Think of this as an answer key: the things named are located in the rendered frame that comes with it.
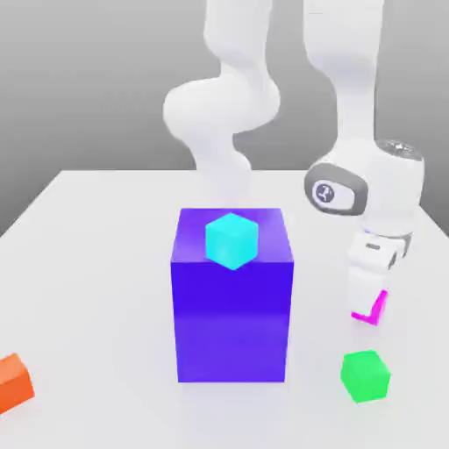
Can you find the small orange cube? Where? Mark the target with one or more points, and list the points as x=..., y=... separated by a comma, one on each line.
x=14, y=384

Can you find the small magenta cube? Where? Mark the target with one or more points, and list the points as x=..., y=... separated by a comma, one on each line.
x=378, y=308

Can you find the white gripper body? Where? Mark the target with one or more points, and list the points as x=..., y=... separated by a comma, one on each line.
x=363, y=286

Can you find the small green cube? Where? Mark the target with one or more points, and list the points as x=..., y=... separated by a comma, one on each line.
x=364, y=377

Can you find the large blue box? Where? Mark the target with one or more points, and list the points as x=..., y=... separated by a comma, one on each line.
x=231, y=315

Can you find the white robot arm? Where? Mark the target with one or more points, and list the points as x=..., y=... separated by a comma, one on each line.
x=354, y=105

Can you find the small cyan cube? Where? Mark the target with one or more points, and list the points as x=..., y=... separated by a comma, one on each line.
x=229, y=242

